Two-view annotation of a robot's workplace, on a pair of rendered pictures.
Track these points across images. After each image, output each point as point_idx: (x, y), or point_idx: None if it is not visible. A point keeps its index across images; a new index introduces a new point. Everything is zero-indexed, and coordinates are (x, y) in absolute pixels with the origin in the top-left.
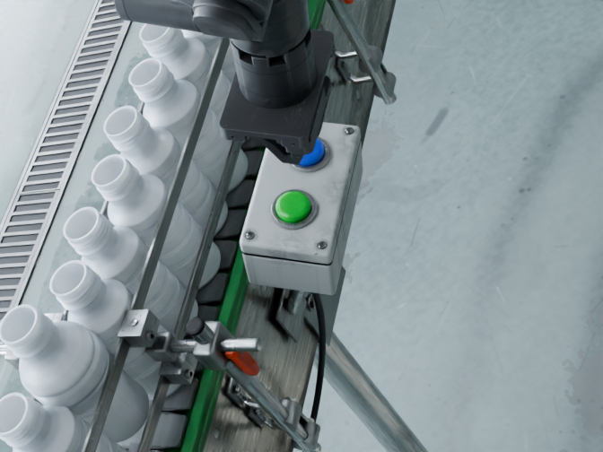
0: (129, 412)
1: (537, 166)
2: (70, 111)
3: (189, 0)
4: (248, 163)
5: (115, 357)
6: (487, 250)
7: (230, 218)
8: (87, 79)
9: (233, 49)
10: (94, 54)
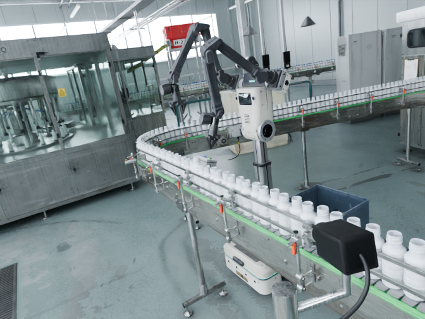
0: None
1: (163, 256)
2: (4, 305)
3: (217, 112)
4: None
5: None
6: (163, 269)
7: None
8: (6, 297)
9: (212, 125)
10: (5, 292)
